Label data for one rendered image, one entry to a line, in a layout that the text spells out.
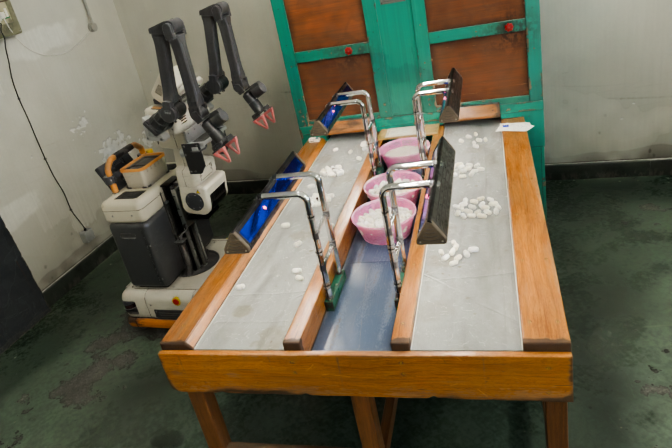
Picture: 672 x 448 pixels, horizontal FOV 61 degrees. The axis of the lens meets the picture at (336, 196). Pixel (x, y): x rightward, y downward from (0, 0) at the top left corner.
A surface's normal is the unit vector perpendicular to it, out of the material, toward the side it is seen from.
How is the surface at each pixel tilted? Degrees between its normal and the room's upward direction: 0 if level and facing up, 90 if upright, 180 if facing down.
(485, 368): 90
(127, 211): 90
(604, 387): 0
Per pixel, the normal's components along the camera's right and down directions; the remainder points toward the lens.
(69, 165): 0.94, -0.04
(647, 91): -0.29, 0.45
